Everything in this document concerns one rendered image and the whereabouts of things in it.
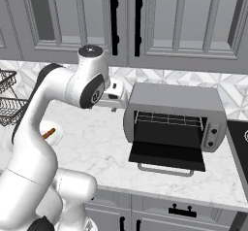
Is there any brown kebab skewer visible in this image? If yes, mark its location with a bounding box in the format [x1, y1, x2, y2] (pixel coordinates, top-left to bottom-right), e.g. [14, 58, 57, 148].
[42, 127, 57, 140]

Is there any grey toaster oven door handle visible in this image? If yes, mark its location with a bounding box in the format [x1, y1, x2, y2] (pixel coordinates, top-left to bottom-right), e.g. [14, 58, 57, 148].
[137, 162, 196, 178]

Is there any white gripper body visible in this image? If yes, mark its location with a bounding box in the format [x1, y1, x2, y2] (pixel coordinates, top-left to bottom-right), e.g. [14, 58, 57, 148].
[96, 89, 131, 111]

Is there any grey base cupboard door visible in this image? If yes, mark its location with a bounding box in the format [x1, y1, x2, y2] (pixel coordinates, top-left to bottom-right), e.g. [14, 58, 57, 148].
[84, 205, 133, 231]
[130, 210, 234, 231]

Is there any black hob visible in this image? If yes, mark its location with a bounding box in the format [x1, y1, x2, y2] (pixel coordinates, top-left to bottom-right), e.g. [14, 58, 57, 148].
[225, 118, 248, 184]

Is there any dark oven front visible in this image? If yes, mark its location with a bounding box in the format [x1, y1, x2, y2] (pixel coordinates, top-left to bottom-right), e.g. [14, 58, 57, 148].
[228, 210, 248, 231]

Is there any black wire basket stand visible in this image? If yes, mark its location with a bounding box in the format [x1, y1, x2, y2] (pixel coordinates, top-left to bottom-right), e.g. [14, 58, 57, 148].
[0, 68, 29, 128]

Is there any black drawer handle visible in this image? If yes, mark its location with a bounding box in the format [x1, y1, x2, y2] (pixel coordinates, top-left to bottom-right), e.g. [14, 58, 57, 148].
[168, 203, 199, 218]

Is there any black toaster oven door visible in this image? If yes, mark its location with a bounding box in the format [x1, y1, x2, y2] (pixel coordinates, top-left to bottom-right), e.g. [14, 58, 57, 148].
[128, 140, 207, 173]

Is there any white plate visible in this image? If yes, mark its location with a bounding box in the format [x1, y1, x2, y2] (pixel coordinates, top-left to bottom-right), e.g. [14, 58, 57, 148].
[38, 119, 65, 148]

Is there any grey toaster oven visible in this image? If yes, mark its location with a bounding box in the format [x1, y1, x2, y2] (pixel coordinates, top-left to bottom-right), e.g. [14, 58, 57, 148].
[122, 82, 229, 153]

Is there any wire toaster oven rack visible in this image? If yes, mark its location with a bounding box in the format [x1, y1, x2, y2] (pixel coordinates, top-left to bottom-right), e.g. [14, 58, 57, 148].
[133, 110, 204, 132]

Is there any grey drawer front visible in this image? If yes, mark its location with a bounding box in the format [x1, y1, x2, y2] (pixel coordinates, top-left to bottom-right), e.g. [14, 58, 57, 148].
[130, 193, 240, 220]
[86, 188, 133, 211]

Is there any black cupboard door handle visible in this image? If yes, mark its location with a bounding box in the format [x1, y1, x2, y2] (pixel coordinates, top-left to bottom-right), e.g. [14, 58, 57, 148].
[108, 0, 121, 56]
[134, 0, 143, 58]

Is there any grey glass-front cupboard door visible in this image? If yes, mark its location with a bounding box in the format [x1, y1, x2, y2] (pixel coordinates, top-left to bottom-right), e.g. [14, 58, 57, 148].
[127, 0, 248, 76]
[6, 0, 130, 68]

